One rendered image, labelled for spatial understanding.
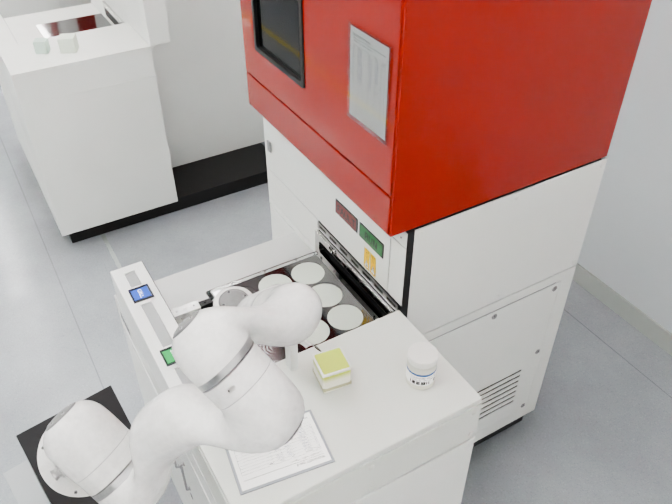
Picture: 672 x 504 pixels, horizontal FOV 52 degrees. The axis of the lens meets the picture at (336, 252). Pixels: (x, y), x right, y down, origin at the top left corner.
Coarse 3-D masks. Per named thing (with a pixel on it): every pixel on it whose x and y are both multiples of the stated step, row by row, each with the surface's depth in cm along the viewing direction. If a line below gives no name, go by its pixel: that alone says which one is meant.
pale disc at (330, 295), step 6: (318, 288) 198; (324, 288) 198; (330, 288) 198; (336, 288) 199; (318, 294) 196; (324, 294) 196; (330, 294) 196; (336, 294) 196; (324, 300) 194; (330, 300) 194; (336, 300) 194; (324, 306) 192
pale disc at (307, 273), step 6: (300, 264) 207; (306, 264) 207; (312, 264) 207; (294, 270) 205; (300, 270) 205; (306, 270) 205; (312, 270) 205; (318, 270) 205; (294, 276) 203; (300, 276) 203; (306, 276) 203; (312, 276) 203; (318, 276) 203; (300, 282) 201; (306, 282) 201; (312, 282) 201
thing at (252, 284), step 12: (324, 264) 207; (264, 276) 203; (288, 276) 203; (324, 276) 203; (252, 288) 199; (348, 300) 195; (324, 312) 191; (360, 324) 187; (336, 336) 184; (264, 348) 180; (276, 348) 180; (300, 348) 180; (276, 360) 177
